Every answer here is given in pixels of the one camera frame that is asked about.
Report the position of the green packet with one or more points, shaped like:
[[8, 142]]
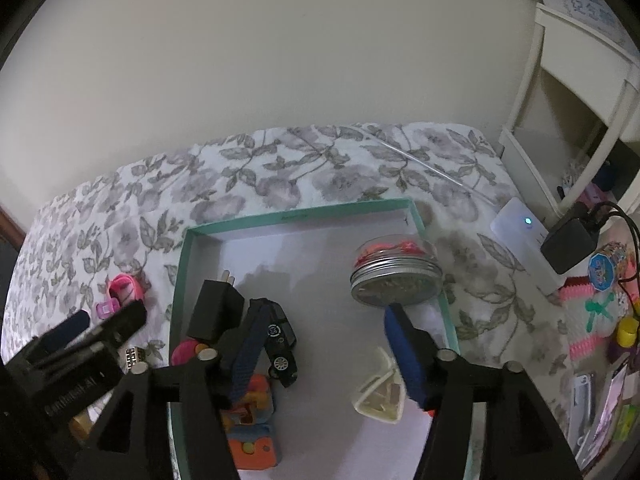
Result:
[[630, 422]]

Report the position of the black toy car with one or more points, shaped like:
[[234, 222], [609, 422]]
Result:
[[280, 345]]

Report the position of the green bow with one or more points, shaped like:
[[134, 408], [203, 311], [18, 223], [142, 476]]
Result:
[[597, 310]]

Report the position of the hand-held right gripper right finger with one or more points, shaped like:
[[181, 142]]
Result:
[[405, 355]]

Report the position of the pile of small trinkets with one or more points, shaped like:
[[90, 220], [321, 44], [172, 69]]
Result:
[[580, 292]]

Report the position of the pink kids watch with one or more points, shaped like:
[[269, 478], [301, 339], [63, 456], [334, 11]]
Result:
[[125, 287]]

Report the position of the colourful round container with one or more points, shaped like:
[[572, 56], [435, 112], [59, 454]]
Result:
[[602, 265]]

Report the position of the white tray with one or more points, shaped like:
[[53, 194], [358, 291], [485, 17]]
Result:
[[320, 260]]

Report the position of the brown wooden frame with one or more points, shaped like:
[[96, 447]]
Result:
[[10, 225]]

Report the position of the silver flat object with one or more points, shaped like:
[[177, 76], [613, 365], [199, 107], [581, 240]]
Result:
[[582, 400]]

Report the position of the black charger adapter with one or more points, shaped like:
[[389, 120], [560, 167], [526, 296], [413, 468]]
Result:
[[215, 310]]

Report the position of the gold rectangular box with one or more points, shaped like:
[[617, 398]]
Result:
[[134, 356]]

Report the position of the grey floral blanket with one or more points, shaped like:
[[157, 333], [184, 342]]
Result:
[[300, 175]]

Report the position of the white shelf unit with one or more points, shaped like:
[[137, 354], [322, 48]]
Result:
[[550, 25]]

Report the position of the yellow plastic object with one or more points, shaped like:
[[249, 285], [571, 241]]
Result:
[[627, 332]]

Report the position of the cream hair claw clip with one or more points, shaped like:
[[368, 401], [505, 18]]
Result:
[[380, 395]]

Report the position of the glass jar with metal lid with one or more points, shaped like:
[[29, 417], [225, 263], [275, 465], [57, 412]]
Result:
[[395, 280]]

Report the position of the white power strip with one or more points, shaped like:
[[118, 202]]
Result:
[[520, 240]]

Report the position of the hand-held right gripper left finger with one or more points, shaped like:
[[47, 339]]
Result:
[[247, 355]]

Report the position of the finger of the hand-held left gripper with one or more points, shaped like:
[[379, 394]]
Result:
[[122, 320], [70, 329]]

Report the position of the pink and blue toy block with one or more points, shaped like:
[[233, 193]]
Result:
[[260, 392]]

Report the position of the purple tube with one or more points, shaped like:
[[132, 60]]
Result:
[[107, 309]]

